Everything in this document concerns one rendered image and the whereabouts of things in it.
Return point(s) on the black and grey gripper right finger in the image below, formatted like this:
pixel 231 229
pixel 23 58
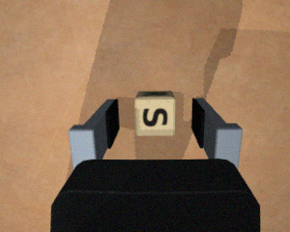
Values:
pixel 219 139

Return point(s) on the tan letter block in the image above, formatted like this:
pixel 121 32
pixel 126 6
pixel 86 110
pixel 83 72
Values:
pixel 155 113

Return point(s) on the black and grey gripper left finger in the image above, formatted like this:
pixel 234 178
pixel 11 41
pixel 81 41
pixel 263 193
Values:
pixel 91 140

